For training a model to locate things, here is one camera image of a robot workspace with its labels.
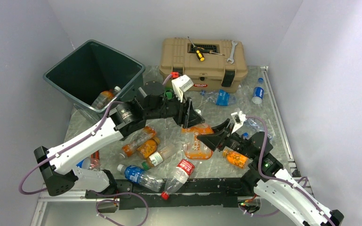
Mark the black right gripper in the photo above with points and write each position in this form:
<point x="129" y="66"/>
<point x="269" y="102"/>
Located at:
<point x="217" y="140"/>

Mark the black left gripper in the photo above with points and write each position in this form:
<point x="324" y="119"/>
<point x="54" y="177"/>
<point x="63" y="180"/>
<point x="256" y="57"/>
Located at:
<point x="192" y="117"/>

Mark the crushed orange label bottle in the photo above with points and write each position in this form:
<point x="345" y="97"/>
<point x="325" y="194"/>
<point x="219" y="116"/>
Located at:
<point x="193" y="148"/>

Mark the crushed Pepsi bottle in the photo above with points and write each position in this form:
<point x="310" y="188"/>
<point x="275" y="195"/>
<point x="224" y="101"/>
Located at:
<point x="245" y="136"/>

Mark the clear bottle red label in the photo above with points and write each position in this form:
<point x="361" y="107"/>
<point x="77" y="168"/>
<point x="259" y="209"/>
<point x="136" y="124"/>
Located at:
<point x="178" y="177"/>

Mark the large orange label bottle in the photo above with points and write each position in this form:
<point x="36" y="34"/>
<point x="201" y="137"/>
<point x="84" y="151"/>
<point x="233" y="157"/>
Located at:
<point x="105" y="97"/>

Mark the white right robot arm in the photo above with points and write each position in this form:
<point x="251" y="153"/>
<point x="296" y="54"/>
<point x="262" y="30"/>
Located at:
<point x="267" y="177"/>

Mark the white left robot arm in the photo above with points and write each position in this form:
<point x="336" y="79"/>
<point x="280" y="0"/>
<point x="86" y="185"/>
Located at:
<point x="58" y="165"/>

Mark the dark green plastic bin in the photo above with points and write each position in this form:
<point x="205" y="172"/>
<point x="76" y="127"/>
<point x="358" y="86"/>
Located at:
<point x="92" y="68"/>

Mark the orange juice bottle right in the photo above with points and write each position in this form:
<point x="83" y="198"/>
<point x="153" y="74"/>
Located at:
<point x="235" y="158"/>

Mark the green plastic bottle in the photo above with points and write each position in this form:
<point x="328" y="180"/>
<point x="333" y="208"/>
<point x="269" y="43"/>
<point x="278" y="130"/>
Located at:
<point x="168" y="94"/>

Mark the crushed blue label bottle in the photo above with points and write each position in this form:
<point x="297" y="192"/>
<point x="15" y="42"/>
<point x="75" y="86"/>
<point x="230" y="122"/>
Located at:
<point x="219" y="97"/>

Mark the clear bottle blue cap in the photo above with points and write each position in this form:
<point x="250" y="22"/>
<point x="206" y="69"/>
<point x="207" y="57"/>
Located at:
<point x="255" y="125"/>

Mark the clear bottle orange label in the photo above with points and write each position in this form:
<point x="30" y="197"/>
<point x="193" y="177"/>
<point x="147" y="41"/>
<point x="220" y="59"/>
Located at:
<point x="139" y="139"/>

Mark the tan plastic toolbox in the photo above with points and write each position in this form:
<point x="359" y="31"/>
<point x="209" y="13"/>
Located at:
<point x="213" y="73"/>

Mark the orange juice bottle gold cap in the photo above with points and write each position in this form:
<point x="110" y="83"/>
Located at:
<point x="148" y="148"/>

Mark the blue label bottle far right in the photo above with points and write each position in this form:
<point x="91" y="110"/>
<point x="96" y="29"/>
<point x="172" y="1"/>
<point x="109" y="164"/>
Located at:
<point x="258" y="92"/>

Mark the yellow black screwdriver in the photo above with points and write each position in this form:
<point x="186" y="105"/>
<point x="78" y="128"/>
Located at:
<point x="196" y="50"/>

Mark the thin dark screwdriver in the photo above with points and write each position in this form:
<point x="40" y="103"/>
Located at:
<point x="208" y="51"/>

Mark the blue label water bottle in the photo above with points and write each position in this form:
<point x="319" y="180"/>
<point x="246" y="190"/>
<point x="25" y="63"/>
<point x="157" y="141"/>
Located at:
<point x="141" y="177"/>

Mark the silver open-end wrench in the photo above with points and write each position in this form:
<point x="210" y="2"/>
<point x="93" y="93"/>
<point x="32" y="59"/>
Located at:
<point x="231" y="57"/>

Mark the Pepsi bottle at left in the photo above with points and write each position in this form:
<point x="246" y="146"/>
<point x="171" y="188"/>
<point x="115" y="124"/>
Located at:
<point x="85" y="163"/>

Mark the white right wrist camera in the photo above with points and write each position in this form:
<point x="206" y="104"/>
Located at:
<point x="238" y="118"/>

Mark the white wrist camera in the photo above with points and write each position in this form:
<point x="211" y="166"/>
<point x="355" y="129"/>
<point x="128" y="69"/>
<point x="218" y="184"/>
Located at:
<point x="238" y="118"/>
<point x="181" y="85"/>

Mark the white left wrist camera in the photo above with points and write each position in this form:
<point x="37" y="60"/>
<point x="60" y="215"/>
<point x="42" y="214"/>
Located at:
<point x="181" y="85"/>

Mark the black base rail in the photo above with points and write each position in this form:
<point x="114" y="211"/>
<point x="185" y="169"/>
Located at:
<point x="226" y="192"/>

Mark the red handle adjustable wrench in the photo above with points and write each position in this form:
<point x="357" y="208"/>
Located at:
<point x="95" y="161"/>

